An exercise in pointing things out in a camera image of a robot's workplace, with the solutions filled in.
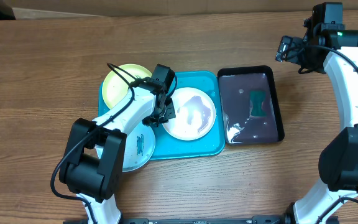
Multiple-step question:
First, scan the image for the black plastic tray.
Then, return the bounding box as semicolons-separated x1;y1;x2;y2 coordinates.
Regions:
218;65;285;146

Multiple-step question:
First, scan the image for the green scrubbing sponge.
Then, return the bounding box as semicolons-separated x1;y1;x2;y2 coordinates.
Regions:
249;90;266;117

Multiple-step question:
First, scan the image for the white plate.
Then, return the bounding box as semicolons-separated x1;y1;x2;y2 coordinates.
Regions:
163;87;216;141

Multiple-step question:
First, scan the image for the cardboard backdrop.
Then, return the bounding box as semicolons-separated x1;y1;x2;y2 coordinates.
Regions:
4;0;358;21

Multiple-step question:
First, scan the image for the teal plastic tray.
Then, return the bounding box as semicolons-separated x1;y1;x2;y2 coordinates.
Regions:
98;70;226;161

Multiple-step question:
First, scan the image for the light blue plate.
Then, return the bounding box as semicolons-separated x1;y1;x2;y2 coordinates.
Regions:
95;123;155;172

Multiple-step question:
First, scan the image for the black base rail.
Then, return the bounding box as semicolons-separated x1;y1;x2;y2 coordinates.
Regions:
62;214;340;224

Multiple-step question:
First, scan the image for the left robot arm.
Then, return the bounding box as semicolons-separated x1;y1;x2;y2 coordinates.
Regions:
50;64;178;223

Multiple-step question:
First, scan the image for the yellow-rimmed plate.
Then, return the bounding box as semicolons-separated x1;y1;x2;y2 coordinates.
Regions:
101;64;152;109

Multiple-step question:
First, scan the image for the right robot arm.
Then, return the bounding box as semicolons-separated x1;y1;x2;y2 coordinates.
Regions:
275;2;358;223

